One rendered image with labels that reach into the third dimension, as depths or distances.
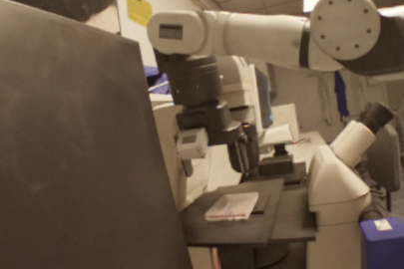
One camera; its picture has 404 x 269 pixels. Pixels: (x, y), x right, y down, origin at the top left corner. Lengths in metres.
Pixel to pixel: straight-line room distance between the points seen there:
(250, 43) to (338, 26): 0.12
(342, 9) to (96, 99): 0.27
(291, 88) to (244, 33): 6.01
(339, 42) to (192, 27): 0.20
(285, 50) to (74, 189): 0.28
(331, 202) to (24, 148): 0.44
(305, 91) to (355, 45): 6.07
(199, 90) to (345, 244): 0.37
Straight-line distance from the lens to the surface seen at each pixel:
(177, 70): 0.41
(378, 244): 0.40
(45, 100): 0.23
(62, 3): 0.83
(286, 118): 2.83
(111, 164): 0.26
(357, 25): 0.30
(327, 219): 0.50
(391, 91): 6.68
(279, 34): 0.35
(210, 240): 0.46
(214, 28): 0.37
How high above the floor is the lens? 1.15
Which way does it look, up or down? 1 degrees up
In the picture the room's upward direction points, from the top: 9 degrees counter-clockwise
